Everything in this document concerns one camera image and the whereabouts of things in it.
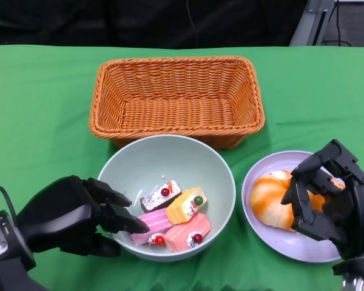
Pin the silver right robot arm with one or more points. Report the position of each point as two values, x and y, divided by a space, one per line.
358 272

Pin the pale grey-green bowl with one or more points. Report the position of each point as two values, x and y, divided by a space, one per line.
157 157

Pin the smooth orange donut bread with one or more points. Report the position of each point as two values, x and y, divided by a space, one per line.
336 183

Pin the chocolate cake slice with cherry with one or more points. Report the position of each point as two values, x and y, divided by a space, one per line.
156 198

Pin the black backdrop curtain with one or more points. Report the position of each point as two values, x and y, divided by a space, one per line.
79 21

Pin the lavender white plate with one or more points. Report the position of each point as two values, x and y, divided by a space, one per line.
279 242

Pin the yellow cake slice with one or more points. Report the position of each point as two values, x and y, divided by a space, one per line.
179 209

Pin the salmon cake slice with cherry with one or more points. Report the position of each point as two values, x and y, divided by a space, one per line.
182 233

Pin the orange wicker basket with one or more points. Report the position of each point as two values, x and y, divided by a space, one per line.
176 115

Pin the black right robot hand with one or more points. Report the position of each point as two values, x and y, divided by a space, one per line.
352 212

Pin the green tablecloth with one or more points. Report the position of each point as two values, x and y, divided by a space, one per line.
315 91

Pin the grey metal frame leg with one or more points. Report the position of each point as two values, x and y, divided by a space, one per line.
306 27

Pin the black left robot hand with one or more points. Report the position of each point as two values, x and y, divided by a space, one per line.
63 212

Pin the ribbed round bread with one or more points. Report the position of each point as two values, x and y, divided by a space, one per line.
270 203

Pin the pink striped cake slice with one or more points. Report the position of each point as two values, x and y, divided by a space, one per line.
157 219

